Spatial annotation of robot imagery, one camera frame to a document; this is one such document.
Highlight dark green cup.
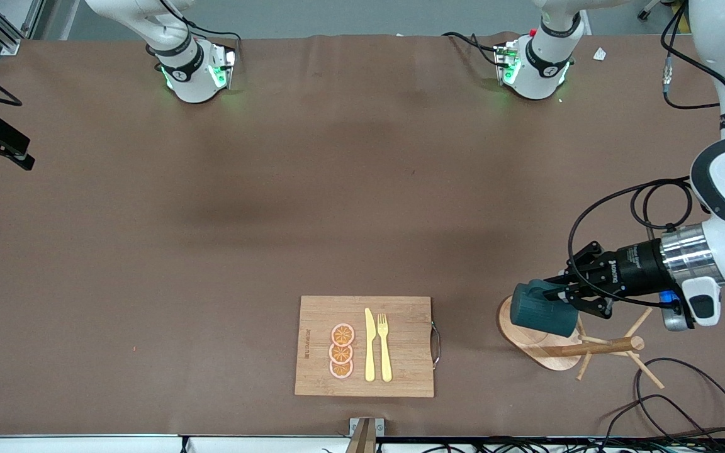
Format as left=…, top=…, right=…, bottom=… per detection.
left=510, top=281, right=580, bottom=338

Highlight wooden cup rack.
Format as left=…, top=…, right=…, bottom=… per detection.
left=497, top=296, right=665, bottom=389

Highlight wooden cutting board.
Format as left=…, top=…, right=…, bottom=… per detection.
left=295, top=296, right=442, bottom=398

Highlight yellow plastic fork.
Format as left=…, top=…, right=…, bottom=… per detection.
left=378, top=313, right=393, bottom=383

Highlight yellow plastic knife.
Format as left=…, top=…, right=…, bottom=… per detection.
left=364, top=308, right=376, bottom=383

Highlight aluminium frame post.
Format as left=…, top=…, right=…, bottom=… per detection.
left=0, top=0, right=55, bottom=56

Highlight black cable bundle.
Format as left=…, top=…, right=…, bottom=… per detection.
left=318, top=437, right=725, bottom=453

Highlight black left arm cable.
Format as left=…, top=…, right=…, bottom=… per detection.
left=567, top=0, right=725, bottom=309

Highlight black right base cable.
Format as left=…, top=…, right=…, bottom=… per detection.
left=158, top=0, right=242, bottom=60

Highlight black base cable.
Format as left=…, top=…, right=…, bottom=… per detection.
left=443, top=31, right=505, bottom=67
left=158, top=0, right=242, bottom=60

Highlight black left base cable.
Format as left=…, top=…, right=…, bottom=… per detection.
left=443, top=31, right=505, bottom=67

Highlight metal table bracket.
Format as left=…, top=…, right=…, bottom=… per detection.
left=345, top=417, right=385, bottom=453

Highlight white table edge rail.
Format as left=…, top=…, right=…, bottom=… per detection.
left=0, top=434, right=725, bottom=453

